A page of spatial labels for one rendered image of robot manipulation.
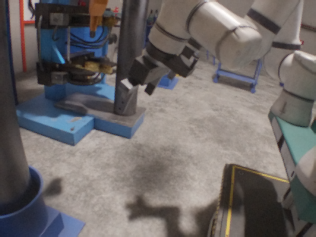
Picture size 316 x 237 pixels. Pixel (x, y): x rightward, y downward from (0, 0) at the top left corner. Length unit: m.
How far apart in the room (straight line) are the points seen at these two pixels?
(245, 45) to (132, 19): 1.38
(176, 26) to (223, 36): 0.12
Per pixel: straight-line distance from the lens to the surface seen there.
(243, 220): 0.95
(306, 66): 0.90
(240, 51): 0.36
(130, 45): 1.69
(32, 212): 0.91
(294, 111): 0.92
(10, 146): 0.72
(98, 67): 2.16
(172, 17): 0.44
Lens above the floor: 0.99
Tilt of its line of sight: 26 degrees down
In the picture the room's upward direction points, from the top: 9 degrees clockwise
